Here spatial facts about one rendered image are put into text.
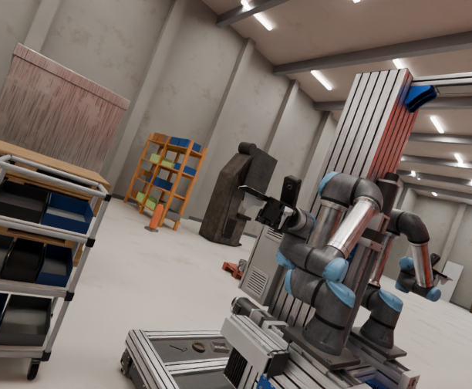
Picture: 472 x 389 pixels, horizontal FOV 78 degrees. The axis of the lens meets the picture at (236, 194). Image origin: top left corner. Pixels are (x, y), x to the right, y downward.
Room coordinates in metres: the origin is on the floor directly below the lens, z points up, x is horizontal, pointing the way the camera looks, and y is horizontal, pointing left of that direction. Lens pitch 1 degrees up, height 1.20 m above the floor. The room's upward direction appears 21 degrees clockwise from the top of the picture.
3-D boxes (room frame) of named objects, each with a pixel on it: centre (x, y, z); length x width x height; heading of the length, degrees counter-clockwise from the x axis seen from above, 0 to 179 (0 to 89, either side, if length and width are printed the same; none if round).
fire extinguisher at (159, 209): (6.06, 1.37, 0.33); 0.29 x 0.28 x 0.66; 111
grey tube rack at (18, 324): (1.53, 0.90, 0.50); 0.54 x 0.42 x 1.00; 122
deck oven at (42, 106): (4.97, 3.29, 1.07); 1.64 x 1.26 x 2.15; 130
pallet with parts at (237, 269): (5.20, -0.88, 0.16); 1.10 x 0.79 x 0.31; 130
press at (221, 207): (7.98, -0.10, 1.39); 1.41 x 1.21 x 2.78; 129
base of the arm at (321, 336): (1.11, -0.50, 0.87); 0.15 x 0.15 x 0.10
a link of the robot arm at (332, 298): (1.11, -0.49, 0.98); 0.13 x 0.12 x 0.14; 54
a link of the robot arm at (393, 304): (1.43, -0.88, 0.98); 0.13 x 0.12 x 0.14; 25
